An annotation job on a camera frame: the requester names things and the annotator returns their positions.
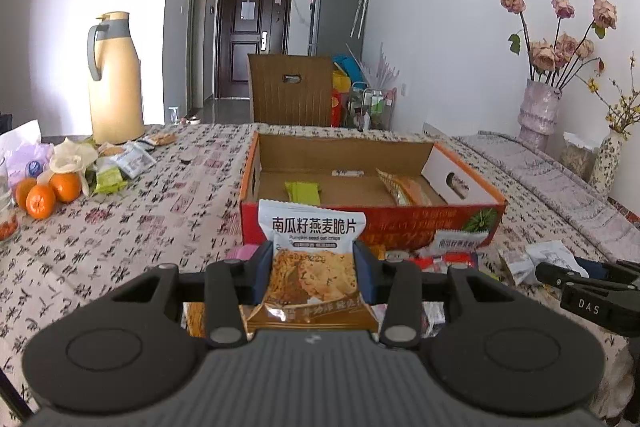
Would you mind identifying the blue bag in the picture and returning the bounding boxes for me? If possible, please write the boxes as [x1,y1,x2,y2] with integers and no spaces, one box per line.
[334,55,368,82]

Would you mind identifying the grey quilted cloth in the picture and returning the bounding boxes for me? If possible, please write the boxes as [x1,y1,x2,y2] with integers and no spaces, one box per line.
[425,122,640,268]

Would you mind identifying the pale purple pampas bundle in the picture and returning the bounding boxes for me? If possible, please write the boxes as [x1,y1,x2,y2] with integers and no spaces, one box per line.
[350,42,401,92]

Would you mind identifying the clear folded umbrella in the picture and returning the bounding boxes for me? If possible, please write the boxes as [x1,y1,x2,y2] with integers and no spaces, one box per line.
[350,0,372,38]

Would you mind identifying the red snack packet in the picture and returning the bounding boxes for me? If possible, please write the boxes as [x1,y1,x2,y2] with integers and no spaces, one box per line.
[400,255,481,273]

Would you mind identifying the white grey-print snack packet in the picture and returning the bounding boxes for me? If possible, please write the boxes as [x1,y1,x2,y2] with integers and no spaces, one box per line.
[110,142,157,179]

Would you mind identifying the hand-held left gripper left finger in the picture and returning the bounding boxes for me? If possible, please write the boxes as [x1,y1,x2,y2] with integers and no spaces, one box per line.
[114,243,273,349]

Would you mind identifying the orange cracker snack packet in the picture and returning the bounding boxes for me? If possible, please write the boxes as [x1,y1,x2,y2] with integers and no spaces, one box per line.
[184,302,211,339]

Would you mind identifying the light green snack packet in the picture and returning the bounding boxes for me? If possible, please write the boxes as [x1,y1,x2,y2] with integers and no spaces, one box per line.
[92,167,128,196]

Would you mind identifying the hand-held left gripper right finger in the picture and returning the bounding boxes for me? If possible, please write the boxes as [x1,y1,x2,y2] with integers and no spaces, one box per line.
[353,242,522,349]

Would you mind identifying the beige thermos jug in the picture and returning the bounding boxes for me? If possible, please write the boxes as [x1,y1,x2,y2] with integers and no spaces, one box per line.
[86,12,146,145]

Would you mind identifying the floral patterned vase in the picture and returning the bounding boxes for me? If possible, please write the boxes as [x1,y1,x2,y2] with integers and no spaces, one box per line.
[589,132,623,200]

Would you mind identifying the yellow flower branches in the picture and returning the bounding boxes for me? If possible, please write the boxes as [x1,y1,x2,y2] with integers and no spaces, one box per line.
[587,52,640,142]

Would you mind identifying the purple tissue packet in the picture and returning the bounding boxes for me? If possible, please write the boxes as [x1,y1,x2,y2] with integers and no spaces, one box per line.
[0,119,55,188]

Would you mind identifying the red cardboard box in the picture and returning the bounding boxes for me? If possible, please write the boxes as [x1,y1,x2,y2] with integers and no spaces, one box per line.
[239,131,508,253]

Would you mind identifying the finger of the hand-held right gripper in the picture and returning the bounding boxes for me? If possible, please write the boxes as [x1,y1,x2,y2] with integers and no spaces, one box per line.
[575,258,640,290]
[535,262,593,290]

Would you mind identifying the wire storage rack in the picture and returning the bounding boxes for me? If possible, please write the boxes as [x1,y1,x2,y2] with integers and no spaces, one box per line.
[347,82,396,131]

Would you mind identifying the red gift box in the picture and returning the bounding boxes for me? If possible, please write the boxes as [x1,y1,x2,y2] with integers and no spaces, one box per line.
[330,89,351,128]

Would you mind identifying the dark brown door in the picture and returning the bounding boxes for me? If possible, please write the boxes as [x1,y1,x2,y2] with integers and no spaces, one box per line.
[216,0,295,100]

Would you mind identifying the orange mandarin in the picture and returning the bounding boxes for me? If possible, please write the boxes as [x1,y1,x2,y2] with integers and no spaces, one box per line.
[26,184,57,220]
[50,173,82,202]
[15,178,38,208]

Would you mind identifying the pink textured vase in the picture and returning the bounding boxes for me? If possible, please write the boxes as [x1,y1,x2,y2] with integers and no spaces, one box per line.
[517,78,563,152]

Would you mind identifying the white zigzag-edge snack packet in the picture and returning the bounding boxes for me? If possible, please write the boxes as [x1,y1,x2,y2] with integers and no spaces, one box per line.
[431,229,488,255]

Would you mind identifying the grey refrigerator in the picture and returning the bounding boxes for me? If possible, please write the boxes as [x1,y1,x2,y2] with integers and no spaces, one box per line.
[307,0,371,58]

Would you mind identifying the lidded glass storage jar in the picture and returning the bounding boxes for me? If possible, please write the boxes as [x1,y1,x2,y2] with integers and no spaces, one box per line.
[560,132,600,182]

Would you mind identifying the white oat crisp snack packet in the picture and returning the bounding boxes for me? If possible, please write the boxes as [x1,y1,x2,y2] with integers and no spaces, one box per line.
[242,199,381,335]

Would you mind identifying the pale crumpled plastic bag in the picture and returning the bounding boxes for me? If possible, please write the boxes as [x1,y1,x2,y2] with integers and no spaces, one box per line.
[47,139,100,195]

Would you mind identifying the dried pink roses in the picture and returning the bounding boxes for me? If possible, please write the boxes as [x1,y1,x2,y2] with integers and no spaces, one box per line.
[500,0,618,90]

